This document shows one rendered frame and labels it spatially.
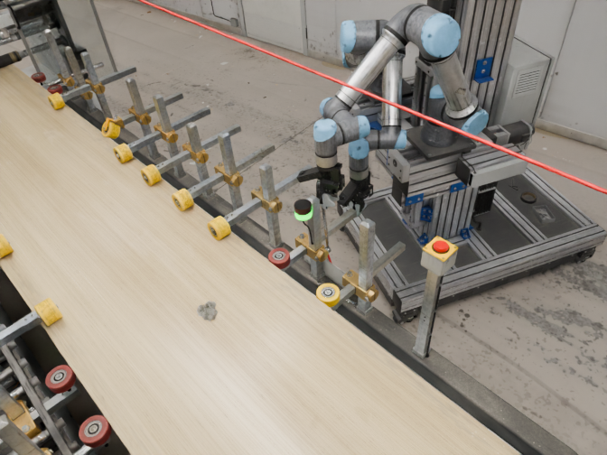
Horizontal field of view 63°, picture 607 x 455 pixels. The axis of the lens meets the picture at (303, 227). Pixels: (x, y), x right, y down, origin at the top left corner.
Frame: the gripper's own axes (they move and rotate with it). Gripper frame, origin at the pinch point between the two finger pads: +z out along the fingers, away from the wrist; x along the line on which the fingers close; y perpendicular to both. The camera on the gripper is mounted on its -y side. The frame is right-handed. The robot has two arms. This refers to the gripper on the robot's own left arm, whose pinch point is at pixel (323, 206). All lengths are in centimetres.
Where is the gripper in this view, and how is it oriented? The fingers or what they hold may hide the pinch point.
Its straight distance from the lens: 183.4
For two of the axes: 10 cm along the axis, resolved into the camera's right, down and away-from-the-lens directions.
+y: 9.0, 2.4, -3.7
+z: 0.8, 7.4, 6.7
